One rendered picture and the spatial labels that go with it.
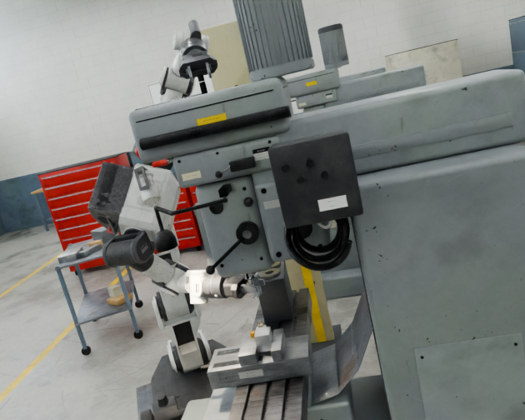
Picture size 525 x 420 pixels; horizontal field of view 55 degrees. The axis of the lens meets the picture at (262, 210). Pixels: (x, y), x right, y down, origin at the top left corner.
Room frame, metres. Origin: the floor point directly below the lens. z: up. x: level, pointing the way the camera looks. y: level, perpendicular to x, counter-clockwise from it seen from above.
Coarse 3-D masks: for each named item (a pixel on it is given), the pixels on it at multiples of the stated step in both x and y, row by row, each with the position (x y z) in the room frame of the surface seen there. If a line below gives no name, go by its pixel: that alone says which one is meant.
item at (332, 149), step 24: (288, 144) 1.23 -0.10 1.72; (312, 144) 1.21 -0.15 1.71; (336, 144) 1.20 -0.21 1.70; (288, 168) 1.22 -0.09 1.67; (312, 168) 1.22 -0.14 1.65; (336, 168) 1.21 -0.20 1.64; (288, 192) 1.23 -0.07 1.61; (312, 192) 1.22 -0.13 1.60; (336, 192) 1.21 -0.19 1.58; (288, 216) 1.23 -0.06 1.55; (312, 216) 1.22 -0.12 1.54; (336, 216) 1.21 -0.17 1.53
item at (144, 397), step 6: (150, 384) 2.64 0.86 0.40; (138, 390) 2.61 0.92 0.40; (144, 390) 2.59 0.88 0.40; (150, 390) 2.58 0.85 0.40; (138, 396) 2.55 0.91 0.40; (144, 396) 2.53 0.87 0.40; (150, 396) 2.52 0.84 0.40; (138, 402) 2.48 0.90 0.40; (144, 402) 2.46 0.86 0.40; (150, 402) 2.45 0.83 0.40; (138, 408) 2.42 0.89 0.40; (144, 408) 2.41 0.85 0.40; (150, 408) 2.40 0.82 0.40; (138, 414) 2.37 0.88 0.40
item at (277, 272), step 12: (276, 264) 2.07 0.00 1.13; (264, 276) 1.97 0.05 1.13; (276, 276) 1.96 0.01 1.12; (264, 288) 1.94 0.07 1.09; (276, 288) 1.93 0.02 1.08; (288, 288) 2.03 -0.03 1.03; (264, 300) 1.94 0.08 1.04; (276, 300) 1.93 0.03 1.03; (288, 300) 1.93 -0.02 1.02; (264, 312) 1.94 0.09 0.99; (276, 312) 1.94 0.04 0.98; (288, 312) 1.93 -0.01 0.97
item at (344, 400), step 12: (348, 384) 1.56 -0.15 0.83; (216, 396) 1.64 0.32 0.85; (228, 396) 1.62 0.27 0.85; (336, 396) 1.47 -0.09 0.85; (348, 396) 1.47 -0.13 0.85; (216, 408) 1.56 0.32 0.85; (228, 408) 1.54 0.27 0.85; (312, 408) 1.44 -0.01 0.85; (324, 408) 1.44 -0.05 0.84; (336, 408) 1.43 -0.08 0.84; (348, 408) 1.42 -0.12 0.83
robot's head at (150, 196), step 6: (138, 174) 1.83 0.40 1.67; (150, 174) 1.84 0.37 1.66; (150, 180) 1.82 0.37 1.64; (150, 186) 1.80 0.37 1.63; (156, 186) 1.82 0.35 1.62; (144, 192) 1.79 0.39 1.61; (150, 192) 1.78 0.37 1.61; (156, 192) 1.79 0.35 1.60; (144, 198) 1.78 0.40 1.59; (150, 198) 1.78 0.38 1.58; (156, 198) 1.80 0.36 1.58
